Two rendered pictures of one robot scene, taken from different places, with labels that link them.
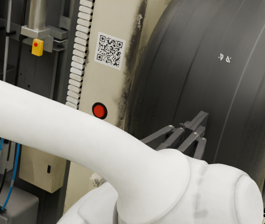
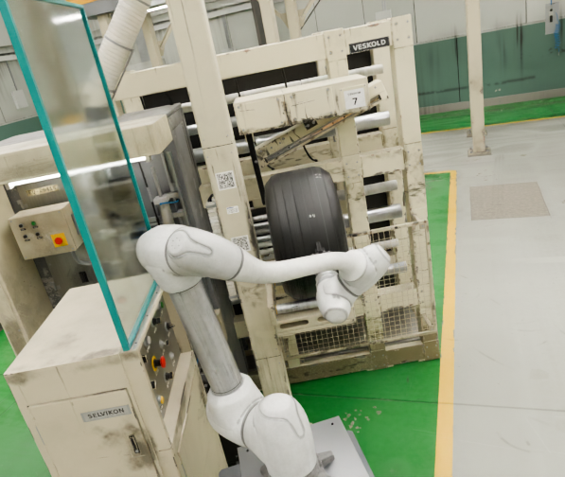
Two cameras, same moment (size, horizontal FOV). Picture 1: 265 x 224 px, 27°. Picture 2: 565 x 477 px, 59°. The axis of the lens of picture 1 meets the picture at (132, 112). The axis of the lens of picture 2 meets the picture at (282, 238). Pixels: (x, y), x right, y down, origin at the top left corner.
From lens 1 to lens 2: 103 cm
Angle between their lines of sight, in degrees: 21
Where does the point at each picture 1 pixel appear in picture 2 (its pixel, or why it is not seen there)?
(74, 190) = (252, 326)
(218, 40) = (304, 210)
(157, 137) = not seen: hidden behind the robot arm
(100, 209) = (334, 287)
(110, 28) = (236, 233)
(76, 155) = (333, 266)
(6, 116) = (308, 266)
